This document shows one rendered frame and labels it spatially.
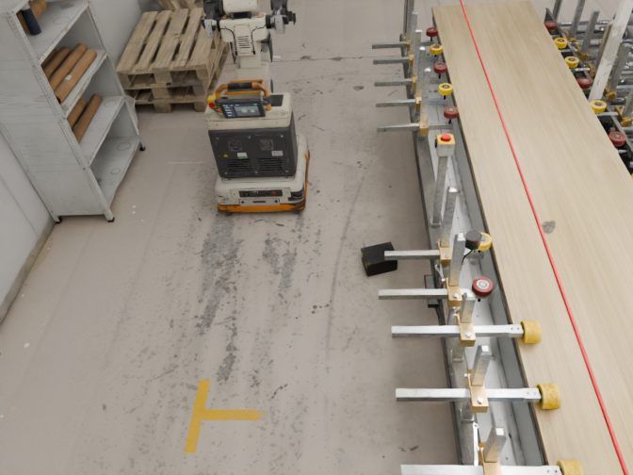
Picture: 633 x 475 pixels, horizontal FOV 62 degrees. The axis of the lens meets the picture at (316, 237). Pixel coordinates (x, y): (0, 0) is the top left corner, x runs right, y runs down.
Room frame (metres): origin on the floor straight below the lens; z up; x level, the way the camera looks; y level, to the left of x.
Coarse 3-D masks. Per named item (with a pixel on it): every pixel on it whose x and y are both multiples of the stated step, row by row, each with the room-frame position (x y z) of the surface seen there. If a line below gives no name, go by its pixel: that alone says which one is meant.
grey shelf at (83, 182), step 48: (0, 0) 3.09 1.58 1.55; (48, 0) 3.83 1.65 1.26; (0, 48) 2.94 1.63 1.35; (48, 48) 3.10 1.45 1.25; (96, 48) 3.81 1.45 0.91; (0, 96) 2.96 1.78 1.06; (48, 96) 2.92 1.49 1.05; (48, 144) 2.94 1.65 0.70; (96, 144) 3.16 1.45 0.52; (48, 192) 2.96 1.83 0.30; (96, 192) 2.92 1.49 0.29
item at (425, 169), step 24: (408, 72) 3.33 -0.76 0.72; (408, 96) 3.08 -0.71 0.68; (432, 168) 2.29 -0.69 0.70; (432, 192) 2.09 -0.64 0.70; (432, 240) 1.75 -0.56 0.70; (432, 264) 1.61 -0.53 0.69; (456, 360) 1.08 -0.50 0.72; (456, 384) 0.99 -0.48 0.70; (456, 408) 0.89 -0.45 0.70; (456, 432) 0.81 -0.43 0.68
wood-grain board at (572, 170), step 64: (448, 64) 3.04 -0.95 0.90; (512, 64) 2.96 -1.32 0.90; (512, 128) 2.31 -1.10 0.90; (576, 128) 2.25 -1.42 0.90; (512, 192) 1.81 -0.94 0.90; (576, 192) 1.77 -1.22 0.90; (512, 256) 1.42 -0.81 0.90; (576, 256) 1.39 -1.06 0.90; (512, 320) 1.11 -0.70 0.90; (576, 320) 1.08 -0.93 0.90; (576, 384) 0.84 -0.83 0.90; (576, 448) 0.63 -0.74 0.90
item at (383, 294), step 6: (462, 288) 1.32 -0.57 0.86; (468, 288) 1.31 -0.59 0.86; (384, 294) 1.33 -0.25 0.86; (390, 294) 1.33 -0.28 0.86; (396, 294) 1.33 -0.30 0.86; (402, 294) 1.32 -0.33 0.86; (408, 294) 1.32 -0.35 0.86; (414, 294) 1.32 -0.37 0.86; (420, 294) 1.31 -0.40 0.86; (426, 294) 1.31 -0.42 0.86; (432, 294) 1.31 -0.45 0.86; (438, 294) 1.30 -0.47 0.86; (444, 294) 1.30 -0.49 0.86; (462, 294) 1.29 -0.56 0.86
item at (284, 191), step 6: (234, 192) 2.81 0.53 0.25; (240, 192) 2.81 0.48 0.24; (246, 192) 2.80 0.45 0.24; (252, 192) 2.80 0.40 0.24; (258, 192) 2.79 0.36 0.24; (264, 192) 2.79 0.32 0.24; (270, 192) 2.78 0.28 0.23; (276, 192) 2.78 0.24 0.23; (282, 192) 2.77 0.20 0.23; (288, 192) 2.76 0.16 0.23; (234, 198) 2.81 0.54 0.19; (240, 198) 2.80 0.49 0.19
